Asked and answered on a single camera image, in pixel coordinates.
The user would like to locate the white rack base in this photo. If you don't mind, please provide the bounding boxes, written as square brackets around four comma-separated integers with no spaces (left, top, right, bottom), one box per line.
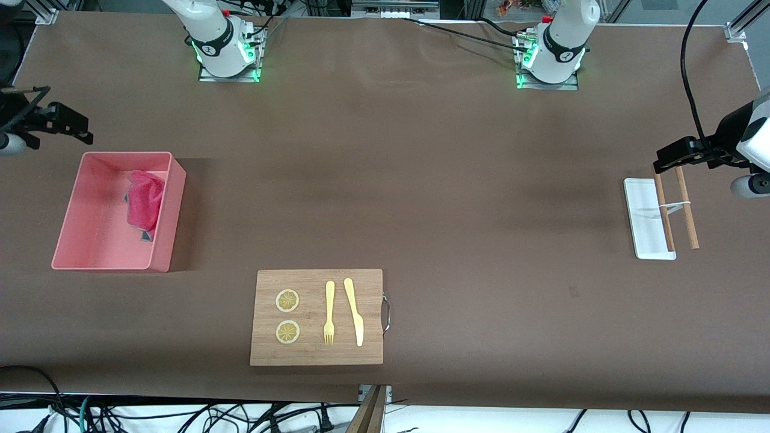
[623,178,677,260]

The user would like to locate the wooden stand legs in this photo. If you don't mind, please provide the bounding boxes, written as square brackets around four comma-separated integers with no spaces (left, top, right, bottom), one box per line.
[346,385,389,433]

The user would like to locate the pink and grey cloth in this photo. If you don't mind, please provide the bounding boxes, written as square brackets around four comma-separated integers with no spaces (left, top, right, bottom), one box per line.
[123,170,166,242]

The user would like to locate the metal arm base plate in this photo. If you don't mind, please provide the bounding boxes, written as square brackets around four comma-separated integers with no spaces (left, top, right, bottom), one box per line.
[199,27,265,83]
[516,33,579,91]

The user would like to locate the black floor cable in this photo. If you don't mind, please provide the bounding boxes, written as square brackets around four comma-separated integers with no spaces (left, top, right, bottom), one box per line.
[0,365,64,433]

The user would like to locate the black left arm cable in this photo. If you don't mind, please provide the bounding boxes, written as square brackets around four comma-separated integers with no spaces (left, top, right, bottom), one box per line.
[680,0,713,148]

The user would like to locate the brown wooden rod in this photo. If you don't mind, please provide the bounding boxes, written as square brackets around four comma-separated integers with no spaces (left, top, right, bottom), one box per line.
[675,165,700,250]
[654,173,676,253]

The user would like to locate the aluminium frame post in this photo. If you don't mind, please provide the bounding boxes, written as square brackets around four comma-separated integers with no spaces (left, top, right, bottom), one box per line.
[725,0,770,41]
[33,0,61,25]

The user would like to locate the yellow plastic fork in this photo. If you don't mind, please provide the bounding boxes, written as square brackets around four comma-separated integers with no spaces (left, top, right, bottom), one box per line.
[323,280,336,346]

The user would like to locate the grey power strip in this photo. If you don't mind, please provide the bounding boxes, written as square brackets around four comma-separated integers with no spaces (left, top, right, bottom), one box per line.
[352,0,440,19]

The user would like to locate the yellow plastic knife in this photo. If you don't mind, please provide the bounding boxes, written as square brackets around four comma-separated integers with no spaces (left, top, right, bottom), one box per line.
[343,277,365,348]

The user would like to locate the black cable across table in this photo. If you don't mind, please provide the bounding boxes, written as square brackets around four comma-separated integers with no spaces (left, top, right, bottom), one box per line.
[397,17,533,55]

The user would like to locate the bamboo cutting board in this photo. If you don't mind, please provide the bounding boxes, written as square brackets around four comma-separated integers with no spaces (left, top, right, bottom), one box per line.
[250,269,384,367]

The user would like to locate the pink plastic bin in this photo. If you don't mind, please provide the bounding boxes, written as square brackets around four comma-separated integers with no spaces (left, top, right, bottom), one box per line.
[51,151,186,273]

